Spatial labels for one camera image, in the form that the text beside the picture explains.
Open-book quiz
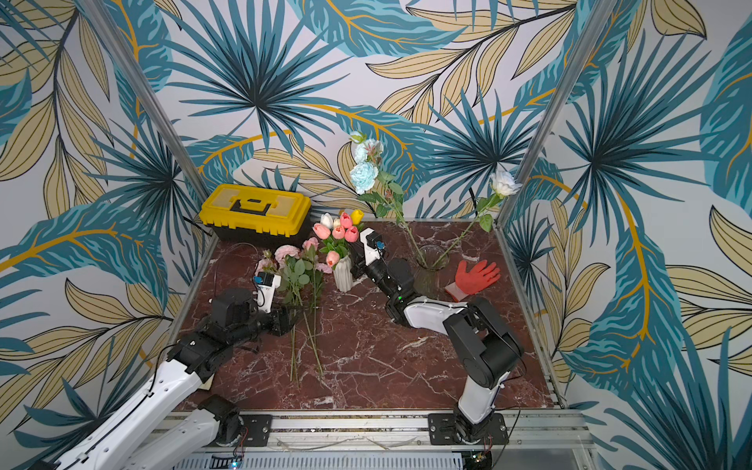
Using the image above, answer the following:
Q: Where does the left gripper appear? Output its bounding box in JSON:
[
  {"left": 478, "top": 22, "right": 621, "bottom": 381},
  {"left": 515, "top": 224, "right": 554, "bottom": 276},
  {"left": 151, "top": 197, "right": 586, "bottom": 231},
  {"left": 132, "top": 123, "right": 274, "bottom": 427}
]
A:
[{"left": 230, "top": 302, "right": 306, "bottom": 349}]

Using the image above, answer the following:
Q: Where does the pink peony spray stem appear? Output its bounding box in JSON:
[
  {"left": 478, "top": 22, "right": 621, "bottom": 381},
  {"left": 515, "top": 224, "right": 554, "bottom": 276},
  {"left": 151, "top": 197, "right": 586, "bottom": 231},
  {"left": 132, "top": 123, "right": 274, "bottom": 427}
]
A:
[{"left": 272, "top": 245, "right": 324, "bottom": 382}]

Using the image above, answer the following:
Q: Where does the pink carnation flower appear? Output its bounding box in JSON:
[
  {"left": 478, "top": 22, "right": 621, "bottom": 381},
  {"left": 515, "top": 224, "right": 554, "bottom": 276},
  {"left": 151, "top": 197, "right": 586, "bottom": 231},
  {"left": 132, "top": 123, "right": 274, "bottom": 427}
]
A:
[{"left": 315, "top": 262, "right": 333, "bottom": 274}]

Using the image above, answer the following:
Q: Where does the magenta rose stem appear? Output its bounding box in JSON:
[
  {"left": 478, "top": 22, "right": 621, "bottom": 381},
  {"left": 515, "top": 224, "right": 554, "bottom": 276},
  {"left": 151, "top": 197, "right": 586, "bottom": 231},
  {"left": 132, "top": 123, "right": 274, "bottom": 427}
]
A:
[{"left": 302, "top": 237, "right": 321, "bottom": 336}]

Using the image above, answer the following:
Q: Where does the light pink peony bunch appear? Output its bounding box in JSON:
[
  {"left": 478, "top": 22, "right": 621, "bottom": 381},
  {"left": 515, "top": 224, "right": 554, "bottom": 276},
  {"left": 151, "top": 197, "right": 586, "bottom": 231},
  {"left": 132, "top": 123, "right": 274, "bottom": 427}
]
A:
[{"left": 255, "top": 250, "right": 277, "bottom": 276}]

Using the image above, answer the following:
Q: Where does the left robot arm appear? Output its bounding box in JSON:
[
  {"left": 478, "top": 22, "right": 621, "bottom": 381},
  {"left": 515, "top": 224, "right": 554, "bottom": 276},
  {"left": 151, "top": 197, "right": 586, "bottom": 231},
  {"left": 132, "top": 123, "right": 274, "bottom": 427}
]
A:
[{"left": 32, "top": 288, "right": 301, "bottom": 469}]

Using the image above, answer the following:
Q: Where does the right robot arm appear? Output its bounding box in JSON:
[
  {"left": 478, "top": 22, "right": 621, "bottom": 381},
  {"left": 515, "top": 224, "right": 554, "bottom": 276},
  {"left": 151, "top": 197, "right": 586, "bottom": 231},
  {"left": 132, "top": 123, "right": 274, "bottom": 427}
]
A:
[{"left": 350, "top": 248, "right": 524, "bottom": 426}]

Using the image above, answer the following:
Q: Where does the white ribbed vase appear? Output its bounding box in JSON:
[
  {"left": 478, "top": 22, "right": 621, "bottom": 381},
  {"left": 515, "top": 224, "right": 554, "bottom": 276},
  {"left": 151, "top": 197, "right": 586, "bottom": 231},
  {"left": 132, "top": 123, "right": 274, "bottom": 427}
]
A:
[{"left": 333, "top": 256, "right": 354, "bottom": 293}]

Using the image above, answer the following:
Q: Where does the clear glass vase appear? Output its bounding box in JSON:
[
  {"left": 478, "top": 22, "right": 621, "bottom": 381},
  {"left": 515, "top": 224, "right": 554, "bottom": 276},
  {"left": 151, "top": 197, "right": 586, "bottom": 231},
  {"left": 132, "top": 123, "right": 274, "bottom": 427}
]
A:
[{"left": 414, "top": 245, "right": 450, "bottom": 299}]

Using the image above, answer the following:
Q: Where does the tulip bouquet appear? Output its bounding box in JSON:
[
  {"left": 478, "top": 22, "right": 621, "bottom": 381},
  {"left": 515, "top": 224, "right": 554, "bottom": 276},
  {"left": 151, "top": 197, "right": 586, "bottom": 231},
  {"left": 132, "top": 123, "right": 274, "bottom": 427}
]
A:
[{"left": 313, "top": 210, "right": 365, "bottom": 269}]

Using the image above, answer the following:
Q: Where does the red glove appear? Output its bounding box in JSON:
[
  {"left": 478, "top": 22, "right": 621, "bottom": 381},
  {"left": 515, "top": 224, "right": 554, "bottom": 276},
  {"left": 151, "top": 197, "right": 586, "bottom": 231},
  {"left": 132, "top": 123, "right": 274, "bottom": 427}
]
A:
[{"left": 445, "top": 260, "right": 501, "bottom": 302}]

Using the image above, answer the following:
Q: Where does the tall pink white flower spray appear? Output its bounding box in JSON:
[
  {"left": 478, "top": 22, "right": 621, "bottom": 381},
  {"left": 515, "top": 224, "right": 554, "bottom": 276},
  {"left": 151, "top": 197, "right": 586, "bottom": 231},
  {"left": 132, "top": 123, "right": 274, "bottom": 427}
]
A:
[{"left": 350, "top": 131, "right": 428, "bottom": 268}]

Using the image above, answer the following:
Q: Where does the yellow black toolbox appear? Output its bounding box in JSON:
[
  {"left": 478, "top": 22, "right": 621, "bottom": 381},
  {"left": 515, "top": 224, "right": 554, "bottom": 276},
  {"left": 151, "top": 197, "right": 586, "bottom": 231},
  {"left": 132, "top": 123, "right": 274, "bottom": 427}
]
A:
[{"left": 199, "top": 184, "right": 313, "bottom": 250}]

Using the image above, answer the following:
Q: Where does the white rose stem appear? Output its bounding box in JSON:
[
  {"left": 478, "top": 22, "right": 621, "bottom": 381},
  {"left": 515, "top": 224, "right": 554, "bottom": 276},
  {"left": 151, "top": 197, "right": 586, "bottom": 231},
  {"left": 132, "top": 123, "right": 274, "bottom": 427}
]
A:
[{"left": 432, "top": 168, "right": 523, "bottom": 268}]

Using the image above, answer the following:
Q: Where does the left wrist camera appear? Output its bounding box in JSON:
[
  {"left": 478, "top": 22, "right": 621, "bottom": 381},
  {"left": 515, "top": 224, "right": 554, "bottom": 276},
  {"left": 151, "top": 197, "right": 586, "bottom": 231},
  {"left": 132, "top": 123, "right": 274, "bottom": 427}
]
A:
[{"left": 254, "top": 271, "right": 281, "bottom": 313}]

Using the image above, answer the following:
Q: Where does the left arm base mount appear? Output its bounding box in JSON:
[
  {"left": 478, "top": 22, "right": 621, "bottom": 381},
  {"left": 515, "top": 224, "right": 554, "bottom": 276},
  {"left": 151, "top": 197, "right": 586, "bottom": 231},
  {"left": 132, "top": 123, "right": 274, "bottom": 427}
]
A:
[{"left": 186, "top": 410, "right": 273, "bottom": 448}]

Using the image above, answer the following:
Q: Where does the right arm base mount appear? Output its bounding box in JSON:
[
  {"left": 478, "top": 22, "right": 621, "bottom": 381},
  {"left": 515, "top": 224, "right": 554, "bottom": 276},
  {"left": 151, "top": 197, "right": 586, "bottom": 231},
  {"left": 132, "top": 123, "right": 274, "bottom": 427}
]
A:
[{"left": 427, "top": 409, "right": 509, "bottom": 446}]

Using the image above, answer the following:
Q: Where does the aluminium front rail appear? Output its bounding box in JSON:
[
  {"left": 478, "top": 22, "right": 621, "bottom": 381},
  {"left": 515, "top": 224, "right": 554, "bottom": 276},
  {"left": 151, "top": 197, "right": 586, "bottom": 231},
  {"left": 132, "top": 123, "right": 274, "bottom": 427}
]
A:
[{"left": 147, "top": 409, "right": 595, "bottom": 454}]

